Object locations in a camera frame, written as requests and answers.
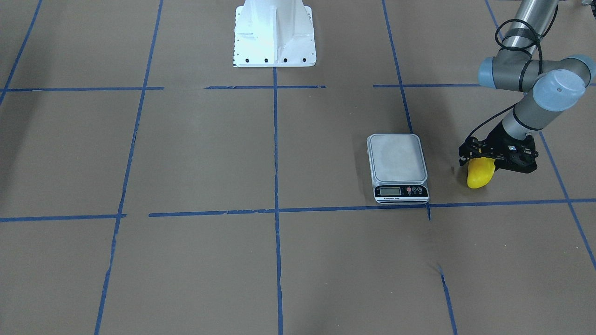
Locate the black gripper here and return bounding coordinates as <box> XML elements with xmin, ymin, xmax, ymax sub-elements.
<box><xmin>458</xmin><ymin>123</ymin><xmax>527</xmax><ymax>166</ymax></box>

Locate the yellow mango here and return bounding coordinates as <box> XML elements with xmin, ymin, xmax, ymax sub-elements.
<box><xmin>467</xmin><ymin>157</ymin><xmax>496</xmax><ymax>189</ymax></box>

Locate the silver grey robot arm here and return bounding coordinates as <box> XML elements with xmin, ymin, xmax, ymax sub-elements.
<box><xmin>459</xmin><ymin>0</ymin><xmax>595</xmax><ymax>173</ymax></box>

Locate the silver digital kitchen scale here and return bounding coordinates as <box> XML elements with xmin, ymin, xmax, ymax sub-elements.
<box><xmin>367</xmin><ymin>134</ymin><xmax>430</xmax><ymax>204</ymax></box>

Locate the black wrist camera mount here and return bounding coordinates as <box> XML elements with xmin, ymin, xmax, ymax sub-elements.
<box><xmin>494</xmin><ymin>135</ymin><xmax>539</xmax><ymax>174</ymax></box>

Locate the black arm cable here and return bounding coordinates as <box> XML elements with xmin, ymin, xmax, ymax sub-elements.
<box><xmin>465</xmin><ymin>19</ymin><xmax>558</xmax><ymax>148</ymax></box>

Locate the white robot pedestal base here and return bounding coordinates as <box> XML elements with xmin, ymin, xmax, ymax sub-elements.
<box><xmin>233</xmin><ymin>0</ymin><xmax>317</xmax><ymax>67</ymax></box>

